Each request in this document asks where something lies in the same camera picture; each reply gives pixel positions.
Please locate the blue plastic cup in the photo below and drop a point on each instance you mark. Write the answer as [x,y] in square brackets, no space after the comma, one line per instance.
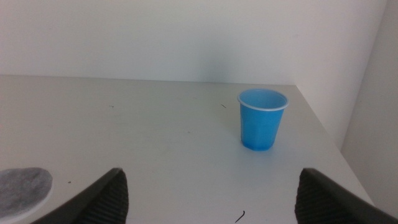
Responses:
[259,130]

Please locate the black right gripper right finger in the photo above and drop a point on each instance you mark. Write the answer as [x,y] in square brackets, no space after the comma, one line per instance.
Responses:
[323,202]

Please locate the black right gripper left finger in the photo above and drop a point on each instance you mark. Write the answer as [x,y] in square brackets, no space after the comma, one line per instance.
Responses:
[105,199]

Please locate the round grey felt cup mat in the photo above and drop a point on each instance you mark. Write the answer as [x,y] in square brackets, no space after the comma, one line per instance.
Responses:
[21,189]

